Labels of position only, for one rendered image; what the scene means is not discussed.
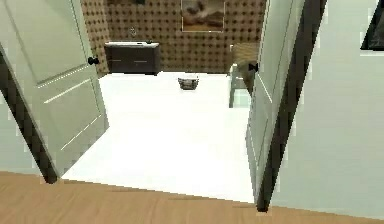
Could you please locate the framed brown wall picture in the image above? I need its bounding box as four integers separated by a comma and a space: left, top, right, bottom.
180, 0, 226, 33

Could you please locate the dark brown vanity cabinet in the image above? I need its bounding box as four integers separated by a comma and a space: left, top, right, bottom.
103, 41, 161, 76

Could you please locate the pale green room door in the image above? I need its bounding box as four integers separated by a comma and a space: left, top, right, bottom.
245, 0, 306, 205
0, 0, 110, 178

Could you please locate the dark framed wall picture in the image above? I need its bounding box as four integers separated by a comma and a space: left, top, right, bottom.
360, 0, 384, 52

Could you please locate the small grey basket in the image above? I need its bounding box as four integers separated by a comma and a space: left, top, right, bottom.
177, 76, 200, 91

